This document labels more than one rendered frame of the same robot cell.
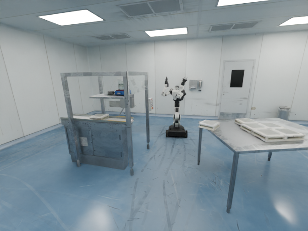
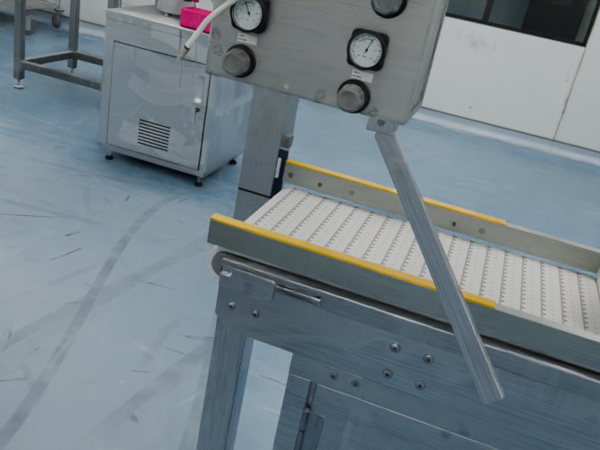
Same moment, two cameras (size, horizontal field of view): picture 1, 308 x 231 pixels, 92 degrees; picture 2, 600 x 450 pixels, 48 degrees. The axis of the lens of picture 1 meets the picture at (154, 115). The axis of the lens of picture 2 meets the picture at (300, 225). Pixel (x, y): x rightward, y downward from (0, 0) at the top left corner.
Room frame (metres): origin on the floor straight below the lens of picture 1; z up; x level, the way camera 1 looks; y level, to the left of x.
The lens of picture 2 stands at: (3.26, 0.45, 1.28)
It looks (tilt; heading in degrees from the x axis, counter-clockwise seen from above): 23 degrees down; 179
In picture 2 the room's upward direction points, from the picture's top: 11 degrees clockwise
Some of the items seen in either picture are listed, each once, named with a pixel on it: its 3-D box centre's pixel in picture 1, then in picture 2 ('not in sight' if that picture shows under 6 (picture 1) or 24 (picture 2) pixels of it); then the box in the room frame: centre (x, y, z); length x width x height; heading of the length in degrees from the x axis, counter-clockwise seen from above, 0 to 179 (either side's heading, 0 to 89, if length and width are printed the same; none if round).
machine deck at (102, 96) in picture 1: (112, 96); not in sight; (2.46, 0.69, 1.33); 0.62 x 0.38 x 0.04; 75
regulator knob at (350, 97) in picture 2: not in sight; (352, 93); (2.61, 0.49, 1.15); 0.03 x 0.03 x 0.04; 75
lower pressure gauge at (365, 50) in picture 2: not in sight; (366, 49); (2.61, 0.50, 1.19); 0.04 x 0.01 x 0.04; 75
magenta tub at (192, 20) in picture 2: not in sight; (200, 20); (0.00, -0.12, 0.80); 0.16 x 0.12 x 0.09; 75
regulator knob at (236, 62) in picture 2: not in sight; (237, 56); (2.58, 0.37, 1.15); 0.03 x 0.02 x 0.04; 75
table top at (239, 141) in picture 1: (262, 130); not in sight; (2.02, -1.58, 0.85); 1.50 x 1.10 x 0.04; 94
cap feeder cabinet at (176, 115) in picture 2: not in sight; (180, 93); (-0.22, -0.22, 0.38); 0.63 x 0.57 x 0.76; 75
